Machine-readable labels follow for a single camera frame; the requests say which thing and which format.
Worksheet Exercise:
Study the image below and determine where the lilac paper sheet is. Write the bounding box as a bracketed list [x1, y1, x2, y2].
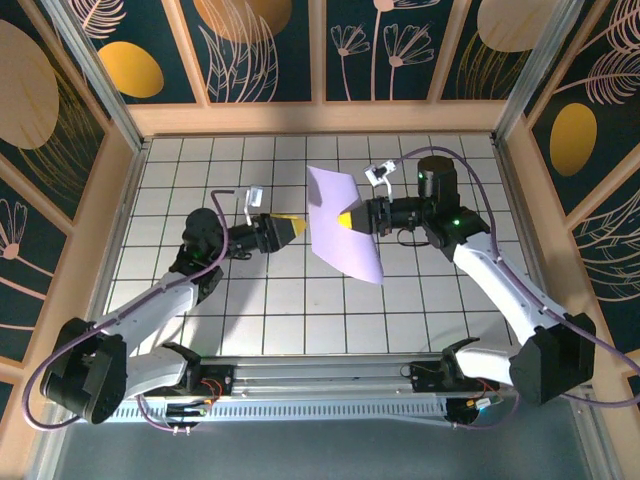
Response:
[305, 165, 385, 286]

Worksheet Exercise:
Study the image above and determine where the black connector block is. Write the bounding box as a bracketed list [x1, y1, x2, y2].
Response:
[165, 401, 211, 421]

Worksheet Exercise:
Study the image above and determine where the small circuit board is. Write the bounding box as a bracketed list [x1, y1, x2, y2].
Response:
[447, 394, 506, 427]

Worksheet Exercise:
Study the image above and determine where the aluminium table side rail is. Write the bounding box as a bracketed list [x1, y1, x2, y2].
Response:
[492, 142, 585, 359]
[77, 142, 151, 362]

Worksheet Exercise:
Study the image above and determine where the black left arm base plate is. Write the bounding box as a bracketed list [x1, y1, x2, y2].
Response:
[184, 363, 236, 400]

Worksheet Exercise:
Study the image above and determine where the aluminium mounting rail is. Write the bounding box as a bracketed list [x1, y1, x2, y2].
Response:
[119, 352, 594, 401]

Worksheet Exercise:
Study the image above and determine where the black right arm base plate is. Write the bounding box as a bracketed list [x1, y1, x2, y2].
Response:
[408, 360, 501, 394]

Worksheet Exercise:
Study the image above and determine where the aluminium frame post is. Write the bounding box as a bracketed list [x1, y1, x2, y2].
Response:
[491, 0, 587, 147]
[42, 0, 150, 154]

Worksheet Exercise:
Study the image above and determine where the grey slotted cable duct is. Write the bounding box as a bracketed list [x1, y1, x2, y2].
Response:
[107, 401, 454, 427]

